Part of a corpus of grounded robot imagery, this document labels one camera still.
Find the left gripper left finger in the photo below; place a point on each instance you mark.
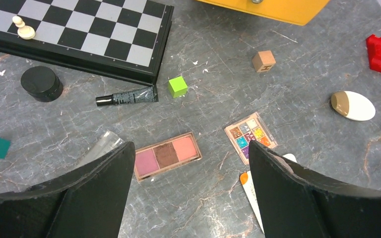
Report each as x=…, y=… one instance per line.
x=87, y=202

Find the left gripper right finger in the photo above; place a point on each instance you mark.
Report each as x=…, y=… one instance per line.
x=297, y=202

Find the colourful eyeshadow palette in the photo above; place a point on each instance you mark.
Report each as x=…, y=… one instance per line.
x=242, y=132

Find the black mascara tube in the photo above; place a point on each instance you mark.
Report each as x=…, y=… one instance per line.
x=143, y=95

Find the white paper sachet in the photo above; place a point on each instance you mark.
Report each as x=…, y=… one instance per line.
x=248, y=186

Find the clear plastic bottle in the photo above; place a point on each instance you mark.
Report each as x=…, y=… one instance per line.
x=107, y=142

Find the pink blush palette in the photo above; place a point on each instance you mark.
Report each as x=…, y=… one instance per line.
x=166, y=155

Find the white gold oval case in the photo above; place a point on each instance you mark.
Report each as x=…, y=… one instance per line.
x=353, y=105

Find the black round cap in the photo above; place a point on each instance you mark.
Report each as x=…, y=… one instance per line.
x=41, y=83

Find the small green cube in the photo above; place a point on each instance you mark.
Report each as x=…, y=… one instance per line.
x=177, y=86

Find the small wooden cube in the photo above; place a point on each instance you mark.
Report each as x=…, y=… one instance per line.
x=263, y=61

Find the black white checkerboard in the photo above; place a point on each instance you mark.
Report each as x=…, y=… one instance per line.
x=121, y=39

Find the small chess pawn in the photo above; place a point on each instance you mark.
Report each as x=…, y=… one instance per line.
x=24, y=31

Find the yellow drawer metal knob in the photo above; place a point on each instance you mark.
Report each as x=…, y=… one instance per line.
x=257, y=1

